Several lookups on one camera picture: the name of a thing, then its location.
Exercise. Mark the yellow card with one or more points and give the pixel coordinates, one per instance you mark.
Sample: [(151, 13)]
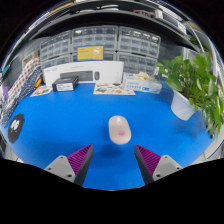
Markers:
[(90, 53)]

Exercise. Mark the green plant in white pot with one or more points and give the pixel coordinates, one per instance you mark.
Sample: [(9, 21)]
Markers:
[(196, 76)]

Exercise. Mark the red blue checked cloth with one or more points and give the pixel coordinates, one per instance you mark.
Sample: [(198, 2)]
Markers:
[(25, 78)]

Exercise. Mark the black printed mouse pad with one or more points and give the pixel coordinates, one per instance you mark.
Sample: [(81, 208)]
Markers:
[(16, 128)]

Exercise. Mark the small yellow tool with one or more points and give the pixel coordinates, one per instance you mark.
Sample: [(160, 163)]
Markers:
[(38, 82)]

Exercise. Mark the dark overhead shelf unit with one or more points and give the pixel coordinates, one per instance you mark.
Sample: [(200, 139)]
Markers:
[(100, 16)]

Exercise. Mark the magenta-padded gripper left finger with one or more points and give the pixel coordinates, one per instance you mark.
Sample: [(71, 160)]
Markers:
[(78, 160)]

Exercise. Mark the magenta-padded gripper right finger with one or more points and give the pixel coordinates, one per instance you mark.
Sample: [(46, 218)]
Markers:
[(150, 160)]

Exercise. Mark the long white keyboard box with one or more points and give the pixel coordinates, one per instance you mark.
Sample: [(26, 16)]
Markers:
[(110, 71)]

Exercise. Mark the white woven basket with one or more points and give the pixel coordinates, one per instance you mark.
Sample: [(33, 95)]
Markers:
[(30, 60)]

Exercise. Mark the large illustrated sticker sheet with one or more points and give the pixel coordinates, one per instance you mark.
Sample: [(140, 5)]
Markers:
[(113, 89)]

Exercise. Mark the white and blue tissue box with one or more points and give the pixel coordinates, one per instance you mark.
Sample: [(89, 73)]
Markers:
[(141, 84)]

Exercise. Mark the purple plastic bag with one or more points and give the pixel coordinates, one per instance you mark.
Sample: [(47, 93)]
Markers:
[(5, 93)]

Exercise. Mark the small black box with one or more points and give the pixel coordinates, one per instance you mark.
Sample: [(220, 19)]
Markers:
[(65, 84)]

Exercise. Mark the pale pink computer mouse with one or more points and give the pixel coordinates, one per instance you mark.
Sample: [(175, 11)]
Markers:
[(119, 130)]

